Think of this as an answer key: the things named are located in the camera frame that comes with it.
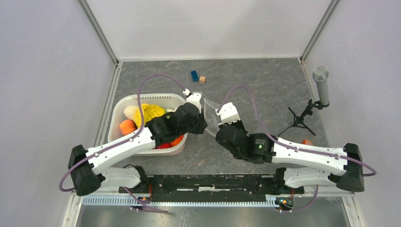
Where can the clear polka dot zip bag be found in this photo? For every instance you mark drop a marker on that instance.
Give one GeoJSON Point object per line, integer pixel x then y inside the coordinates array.
{"type": "Point", "coordinates": [211, 118]}

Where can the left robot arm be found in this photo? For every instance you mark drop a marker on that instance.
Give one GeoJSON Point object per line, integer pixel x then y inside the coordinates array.
{"type": "Point", "coordinates": [89, 168]}

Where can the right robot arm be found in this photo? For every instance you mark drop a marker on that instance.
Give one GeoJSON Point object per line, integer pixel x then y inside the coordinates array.
{"type": "Point", "coordinates": [319, 165]}

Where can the wooden cube centre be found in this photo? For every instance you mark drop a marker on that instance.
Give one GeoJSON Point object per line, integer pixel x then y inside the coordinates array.
{"type": "Point", "coordinates": [202, 79]}

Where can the blue lego brick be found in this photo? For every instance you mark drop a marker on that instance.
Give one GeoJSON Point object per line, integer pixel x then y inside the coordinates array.
{"type": "Point", "coordinates": [194, 76]}

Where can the orange toy tomato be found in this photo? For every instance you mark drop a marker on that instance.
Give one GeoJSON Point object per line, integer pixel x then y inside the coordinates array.
{"type": "Point", "coordinates": [177, 141]}

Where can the red toy pepper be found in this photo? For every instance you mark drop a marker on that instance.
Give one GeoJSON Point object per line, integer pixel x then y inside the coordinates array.
{"type": "Point", "coordinates": [164, 146]}

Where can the yellow toy cabbage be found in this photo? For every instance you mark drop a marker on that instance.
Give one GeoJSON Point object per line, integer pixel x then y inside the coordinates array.
{"type": "Point", "coordinates": [149, 112]}

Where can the orange toy peach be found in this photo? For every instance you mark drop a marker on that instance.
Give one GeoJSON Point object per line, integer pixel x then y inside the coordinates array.
{"type": "Point", "coordinates": [127, 126]}

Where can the orange round toy slice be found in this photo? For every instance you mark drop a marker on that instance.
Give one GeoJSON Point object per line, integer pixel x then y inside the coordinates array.
{"type": "Point", "coordinates": [307, 142]}

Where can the grey microphone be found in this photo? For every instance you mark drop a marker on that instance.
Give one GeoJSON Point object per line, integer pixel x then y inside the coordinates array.
{"type": "Point", "coordinates": [320, 76]}

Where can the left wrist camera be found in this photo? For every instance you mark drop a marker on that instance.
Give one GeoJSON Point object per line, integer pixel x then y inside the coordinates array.
{"type": "Point", "coordinates": [195, 99]}

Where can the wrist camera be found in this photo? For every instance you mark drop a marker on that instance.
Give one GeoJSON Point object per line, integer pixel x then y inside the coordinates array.
{"type": "Point", "coordinates": [228, 113]}
{"type": "Point", "coordinates": [195, 99]}

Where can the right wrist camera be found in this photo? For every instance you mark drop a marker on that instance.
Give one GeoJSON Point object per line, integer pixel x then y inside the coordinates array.
{"type": "Point", "coordinates": [228, 113]}

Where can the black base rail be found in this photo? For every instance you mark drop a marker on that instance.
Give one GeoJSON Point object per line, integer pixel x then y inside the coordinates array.
{"type": "Point", "coordinates": [212, 188]}

